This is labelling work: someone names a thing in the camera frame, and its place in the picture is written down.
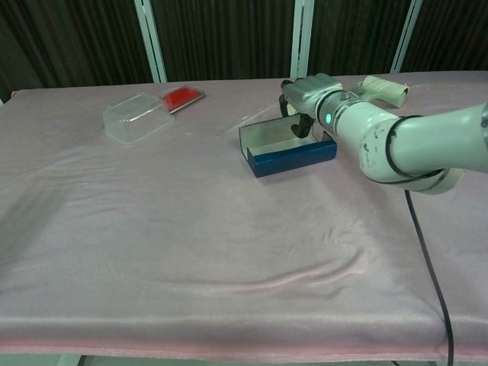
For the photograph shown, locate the clear plastic container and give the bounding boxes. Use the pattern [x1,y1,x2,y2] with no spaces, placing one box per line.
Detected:
[102,92,176,146]

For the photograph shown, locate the white frame post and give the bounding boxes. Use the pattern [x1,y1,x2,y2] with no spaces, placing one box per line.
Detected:
[390,0,424,74]
[133,0,168,84]
[290,0,316,79]

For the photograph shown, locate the red flat card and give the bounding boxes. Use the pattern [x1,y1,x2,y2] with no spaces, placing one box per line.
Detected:
[162,86,207,115]

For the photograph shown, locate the dark blue glasses case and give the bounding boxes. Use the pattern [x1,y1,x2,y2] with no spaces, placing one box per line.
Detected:
[238,116,339,178]

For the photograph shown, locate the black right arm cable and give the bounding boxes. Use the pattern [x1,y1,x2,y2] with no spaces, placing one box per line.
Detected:
[384,116,455,366]

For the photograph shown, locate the mint green lint roller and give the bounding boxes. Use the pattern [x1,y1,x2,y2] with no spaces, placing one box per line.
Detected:
[356,75,411,108]

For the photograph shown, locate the pink tablecloth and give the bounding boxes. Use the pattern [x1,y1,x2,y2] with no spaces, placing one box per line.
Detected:
[0,70,488,363]

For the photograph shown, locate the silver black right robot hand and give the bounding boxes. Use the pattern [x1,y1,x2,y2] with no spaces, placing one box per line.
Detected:
[279,72,342,139]

